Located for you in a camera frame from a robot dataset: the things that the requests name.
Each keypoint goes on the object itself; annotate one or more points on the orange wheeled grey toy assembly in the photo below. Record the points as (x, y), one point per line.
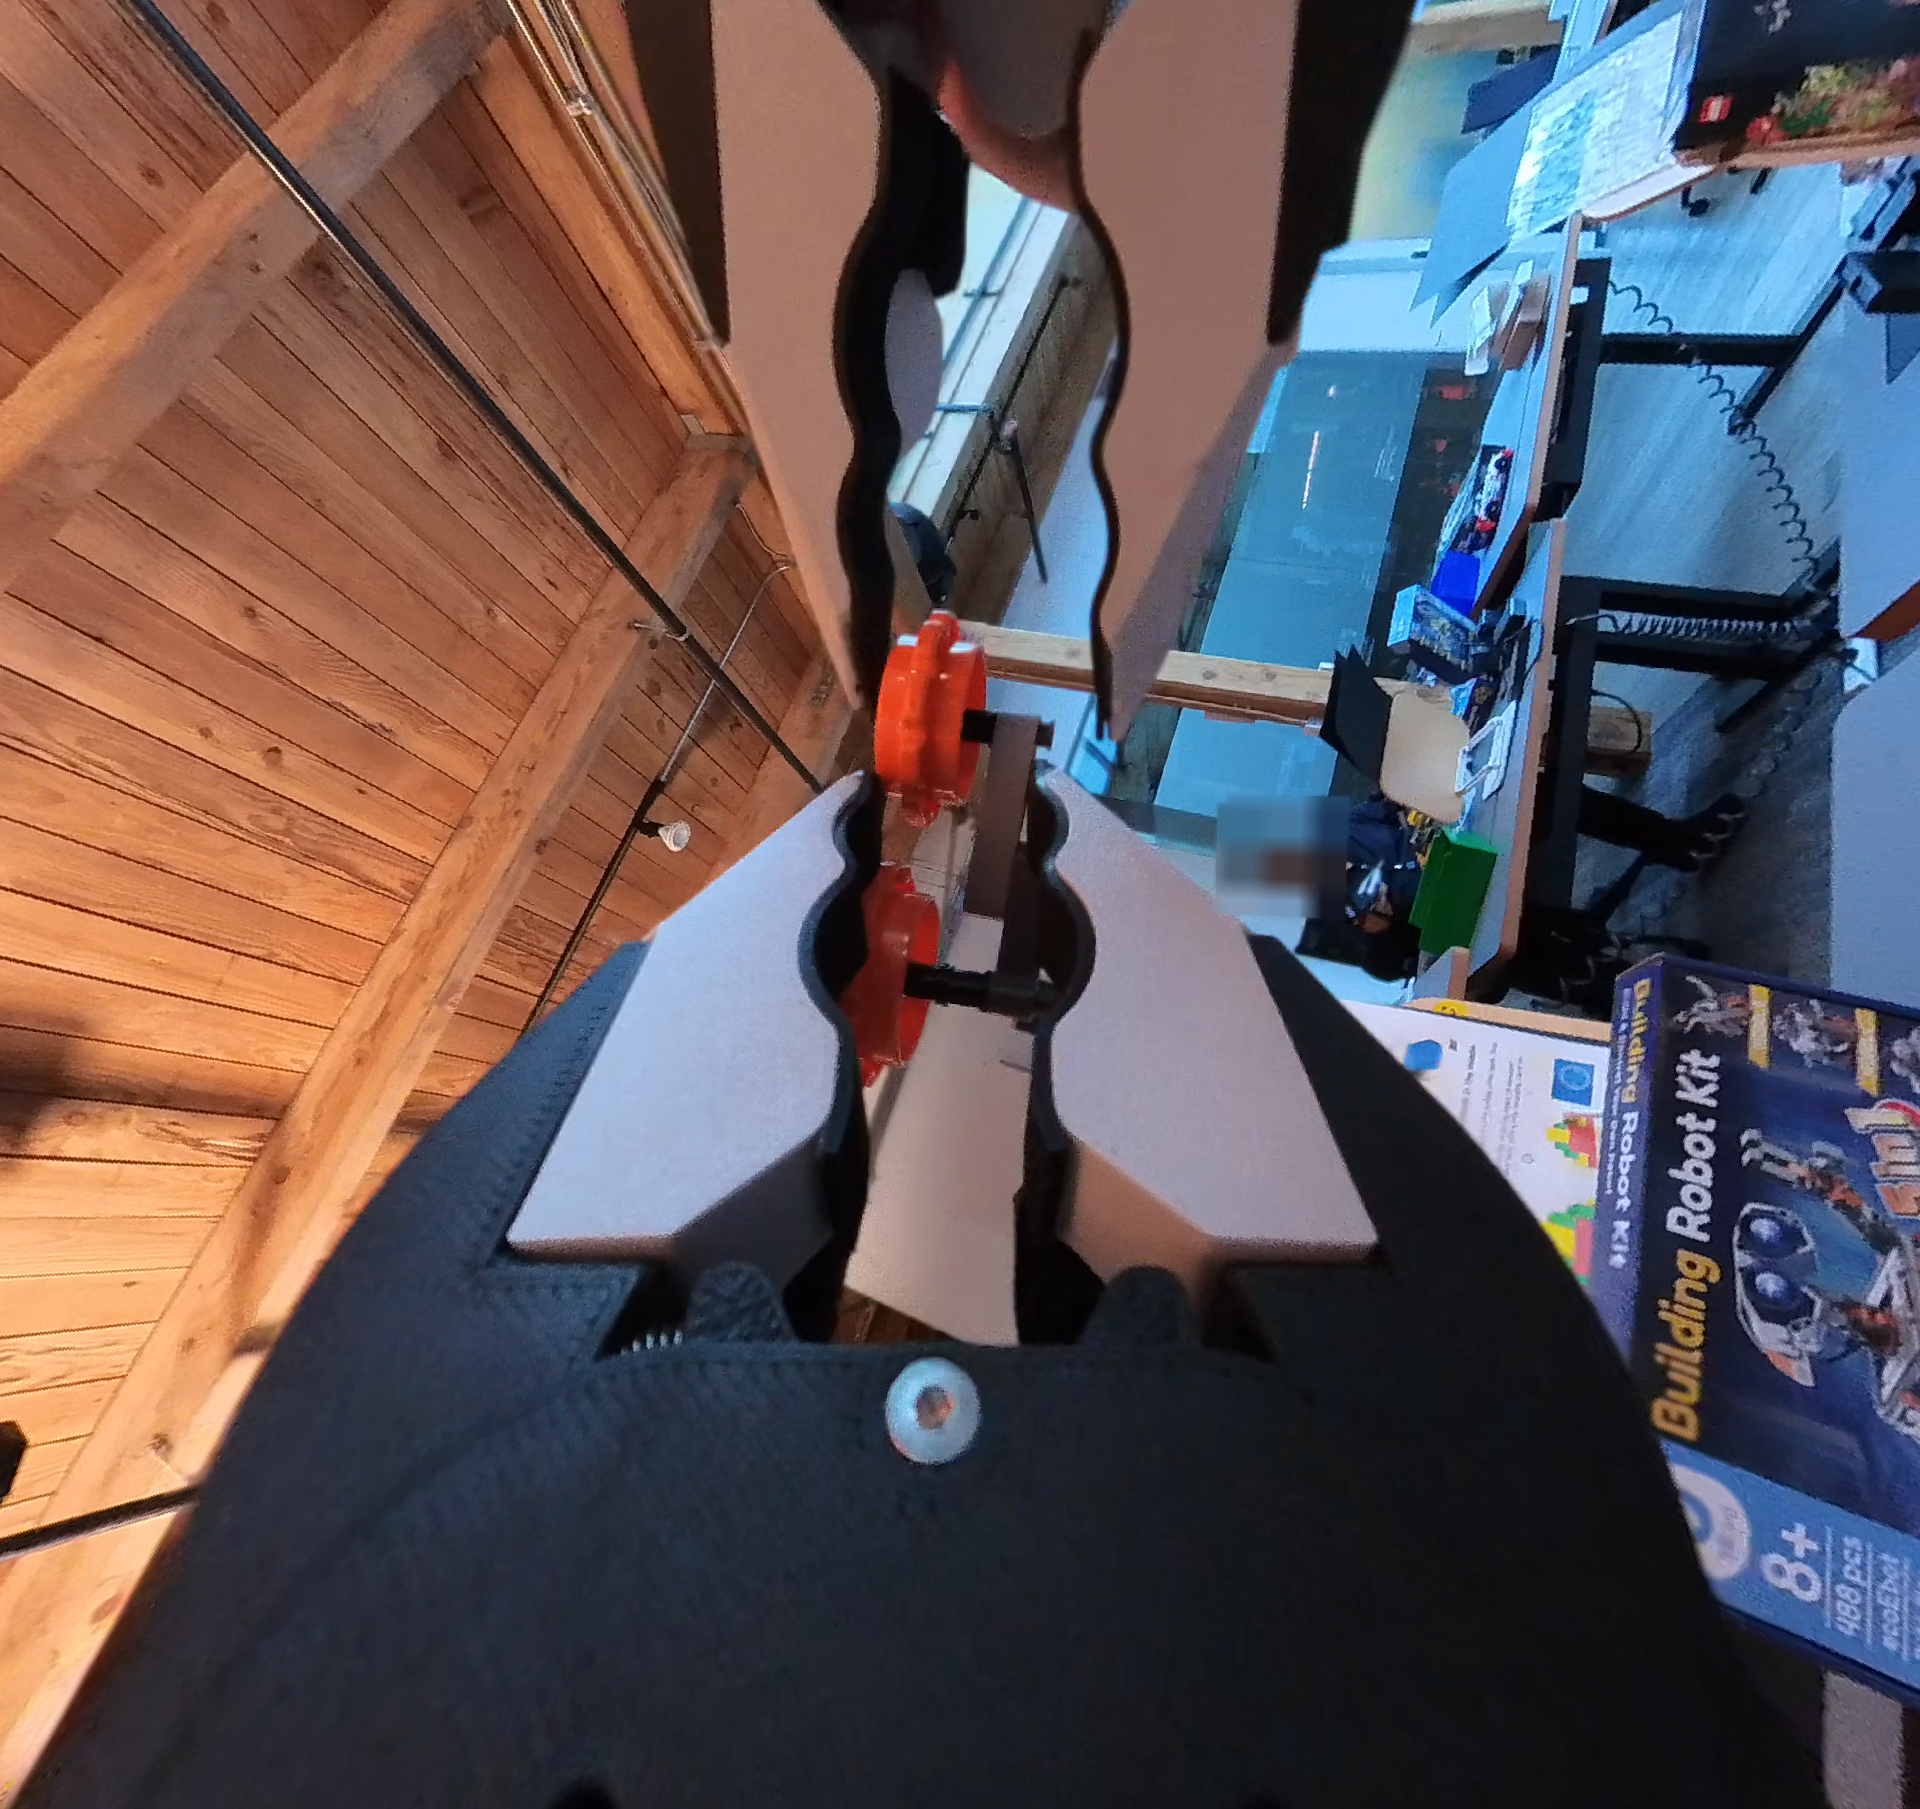
(921, 707)

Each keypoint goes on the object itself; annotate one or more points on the blue printed toy box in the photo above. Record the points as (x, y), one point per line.
(1771, 1238)

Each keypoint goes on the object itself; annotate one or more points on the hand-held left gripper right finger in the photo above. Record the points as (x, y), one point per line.
(1199, 1087)

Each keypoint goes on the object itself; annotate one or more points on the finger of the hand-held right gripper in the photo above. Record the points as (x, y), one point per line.
(788, 189)
(1199, 189)

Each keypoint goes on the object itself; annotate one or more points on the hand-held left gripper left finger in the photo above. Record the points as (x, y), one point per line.
(690, 1087)

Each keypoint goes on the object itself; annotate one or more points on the wooden black chair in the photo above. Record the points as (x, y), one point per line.
(1410, 735)

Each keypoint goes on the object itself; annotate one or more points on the dark flower print box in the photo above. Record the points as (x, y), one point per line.
(1800, 24)

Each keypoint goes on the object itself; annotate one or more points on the white instruction board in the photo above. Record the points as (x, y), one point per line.
(1500, 1105)

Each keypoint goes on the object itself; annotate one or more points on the green plastic bin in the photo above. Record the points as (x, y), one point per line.
(1451, 889)

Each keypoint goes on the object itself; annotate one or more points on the white light bulb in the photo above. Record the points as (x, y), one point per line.
(667, 833)

